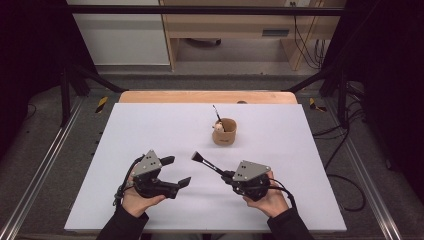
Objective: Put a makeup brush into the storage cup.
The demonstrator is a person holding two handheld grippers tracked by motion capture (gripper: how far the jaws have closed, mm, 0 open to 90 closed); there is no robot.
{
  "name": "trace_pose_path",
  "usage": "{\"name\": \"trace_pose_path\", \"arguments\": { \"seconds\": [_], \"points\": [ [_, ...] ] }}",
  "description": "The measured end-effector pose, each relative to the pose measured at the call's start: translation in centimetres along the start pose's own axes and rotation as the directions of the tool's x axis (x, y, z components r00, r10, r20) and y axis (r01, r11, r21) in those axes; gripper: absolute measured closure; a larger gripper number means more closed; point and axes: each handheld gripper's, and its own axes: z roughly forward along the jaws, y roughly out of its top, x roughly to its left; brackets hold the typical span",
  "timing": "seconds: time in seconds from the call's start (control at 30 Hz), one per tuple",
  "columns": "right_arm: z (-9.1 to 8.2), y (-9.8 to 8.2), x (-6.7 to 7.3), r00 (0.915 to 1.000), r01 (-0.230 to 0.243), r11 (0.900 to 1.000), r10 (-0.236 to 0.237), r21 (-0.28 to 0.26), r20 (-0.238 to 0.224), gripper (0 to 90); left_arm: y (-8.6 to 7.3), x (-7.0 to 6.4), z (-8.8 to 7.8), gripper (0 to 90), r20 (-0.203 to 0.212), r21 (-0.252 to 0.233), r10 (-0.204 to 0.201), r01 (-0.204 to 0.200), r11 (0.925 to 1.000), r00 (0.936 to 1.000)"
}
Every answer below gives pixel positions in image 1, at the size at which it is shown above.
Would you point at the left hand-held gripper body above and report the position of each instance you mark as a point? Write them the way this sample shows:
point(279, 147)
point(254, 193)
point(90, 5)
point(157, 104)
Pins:
point(148, 165)

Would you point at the thick black makeup brush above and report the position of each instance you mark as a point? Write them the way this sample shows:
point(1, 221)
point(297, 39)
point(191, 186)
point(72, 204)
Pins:
point(208, 164)

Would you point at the dark curtain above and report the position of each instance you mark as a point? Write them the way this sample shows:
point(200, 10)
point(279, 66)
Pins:
point(393, 66)
point(30, 50)

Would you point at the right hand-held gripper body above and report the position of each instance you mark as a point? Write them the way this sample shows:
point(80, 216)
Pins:
point(250, 171)

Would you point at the tan cup with animal figure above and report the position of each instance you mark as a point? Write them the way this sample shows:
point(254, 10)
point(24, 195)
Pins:
point(225, 137)

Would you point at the aluminium floor rail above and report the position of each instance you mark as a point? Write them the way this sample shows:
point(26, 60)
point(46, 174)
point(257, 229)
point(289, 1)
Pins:
point(40, 166)
point(373, 190)

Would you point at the light wooden desk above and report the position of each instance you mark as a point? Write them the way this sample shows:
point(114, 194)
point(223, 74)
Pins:
point(233, 23)

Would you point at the black metal stand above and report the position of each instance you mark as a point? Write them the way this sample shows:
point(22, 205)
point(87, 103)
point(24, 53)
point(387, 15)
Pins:
point(65, 96)
point(341, 96)

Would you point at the black horizontal frame bar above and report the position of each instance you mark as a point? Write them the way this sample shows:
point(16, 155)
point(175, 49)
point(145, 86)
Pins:
point(200, 10)

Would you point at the person's left hand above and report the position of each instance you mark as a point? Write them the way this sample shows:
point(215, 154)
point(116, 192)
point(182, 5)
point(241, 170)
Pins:
point(138, 205)

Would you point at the white cabinet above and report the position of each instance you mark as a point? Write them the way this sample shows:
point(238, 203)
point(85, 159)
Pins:
point(123, 40)

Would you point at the thin black brush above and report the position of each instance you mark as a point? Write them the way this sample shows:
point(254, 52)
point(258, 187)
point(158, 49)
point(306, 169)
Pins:
point(218, 116)

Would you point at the white table cover board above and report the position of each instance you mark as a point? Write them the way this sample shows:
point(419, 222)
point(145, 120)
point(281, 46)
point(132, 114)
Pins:
point(266, 140)

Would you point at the person's right hand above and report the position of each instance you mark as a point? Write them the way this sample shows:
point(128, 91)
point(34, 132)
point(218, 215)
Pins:
point(271, 201)

